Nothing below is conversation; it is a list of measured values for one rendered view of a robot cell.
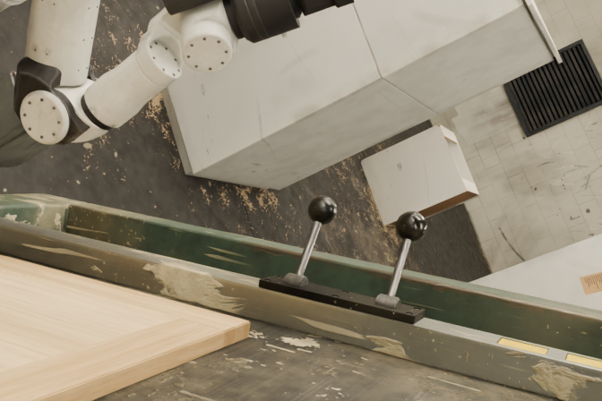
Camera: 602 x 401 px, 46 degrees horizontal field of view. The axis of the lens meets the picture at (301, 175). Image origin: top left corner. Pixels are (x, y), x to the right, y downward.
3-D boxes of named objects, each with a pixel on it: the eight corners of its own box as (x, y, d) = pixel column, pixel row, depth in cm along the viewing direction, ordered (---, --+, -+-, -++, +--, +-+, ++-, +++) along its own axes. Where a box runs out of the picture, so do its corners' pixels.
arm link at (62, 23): (-8, 125, 103) (11, -30, 94) (46, 106, 115) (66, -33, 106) (62, 153, 101) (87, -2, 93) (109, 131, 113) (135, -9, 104)
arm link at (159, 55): (241, 39, 95) (170, 95, 100) (236, 1, 101) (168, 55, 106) (206, 10, 91) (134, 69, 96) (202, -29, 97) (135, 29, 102)
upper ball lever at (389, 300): (373, 315, 85) (403, 217, 91) (403, 322, 84) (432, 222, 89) (365, 303, 82) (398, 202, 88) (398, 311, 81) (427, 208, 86)
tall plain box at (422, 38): (244, 107, 438) (515, -39, 372) (273, 198, 422) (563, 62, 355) (150, 72, 358) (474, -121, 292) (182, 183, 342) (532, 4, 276)
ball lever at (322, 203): (284, 294, 90) (317, 201, 96) (311, 300, 89) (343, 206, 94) (274, 282, 87) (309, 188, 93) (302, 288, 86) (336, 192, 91)
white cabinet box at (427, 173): (379, 166, 632) (453, 132, 605) (402, 228, 616) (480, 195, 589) (359, 160, 592) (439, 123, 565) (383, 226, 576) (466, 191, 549)
